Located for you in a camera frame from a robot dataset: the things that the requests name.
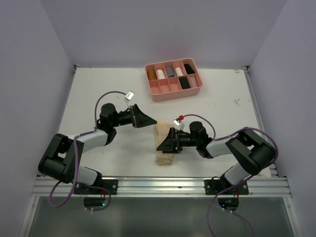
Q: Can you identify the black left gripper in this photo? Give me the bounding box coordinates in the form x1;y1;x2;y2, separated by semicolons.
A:
111;104;157;128

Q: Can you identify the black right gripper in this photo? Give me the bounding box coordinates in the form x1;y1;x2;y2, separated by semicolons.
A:
157;126;199;153

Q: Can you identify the beige underwear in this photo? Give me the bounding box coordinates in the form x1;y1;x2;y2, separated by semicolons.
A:
154;119;174;166

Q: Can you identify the black underwear orange trim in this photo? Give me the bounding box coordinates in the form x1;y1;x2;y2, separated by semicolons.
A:
179;77;191;89

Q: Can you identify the pink underwear cream waistband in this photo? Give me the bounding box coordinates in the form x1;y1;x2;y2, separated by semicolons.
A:
188;77;198;88

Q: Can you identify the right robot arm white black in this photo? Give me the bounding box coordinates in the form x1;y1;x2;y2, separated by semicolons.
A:
157;121;277;194

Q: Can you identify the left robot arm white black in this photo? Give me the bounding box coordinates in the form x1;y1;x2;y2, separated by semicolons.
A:
38;103;157;194

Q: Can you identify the brown rolled underwear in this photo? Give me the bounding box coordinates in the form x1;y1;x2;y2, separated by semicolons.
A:
147;70;157;80

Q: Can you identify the grey rolled underwear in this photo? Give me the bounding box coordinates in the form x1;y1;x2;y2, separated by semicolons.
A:
165;66;177;78

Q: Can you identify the black rolled underwear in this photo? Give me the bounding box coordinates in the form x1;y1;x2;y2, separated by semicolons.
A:
184;64;195;75

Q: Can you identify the pink divided organizer tray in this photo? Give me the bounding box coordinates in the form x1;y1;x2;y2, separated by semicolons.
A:
145;58;203;102

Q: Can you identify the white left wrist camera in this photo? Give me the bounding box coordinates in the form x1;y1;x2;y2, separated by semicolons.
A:
124;90;135;102

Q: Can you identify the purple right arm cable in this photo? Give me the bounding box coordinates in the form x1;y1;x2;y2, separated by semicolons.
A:
184;113;279;237

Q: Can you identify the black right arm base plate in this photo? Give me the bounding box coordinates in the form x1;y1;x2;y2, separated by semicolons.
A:
204;175;249;195

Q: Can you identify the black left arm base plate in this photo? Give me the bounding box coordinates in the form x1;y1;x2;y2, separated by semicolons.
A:
74;179;119;195

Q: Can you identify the aluminium table frame rail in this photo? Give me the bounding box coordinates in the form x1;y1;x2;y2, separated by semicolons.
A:
32;64;292;198

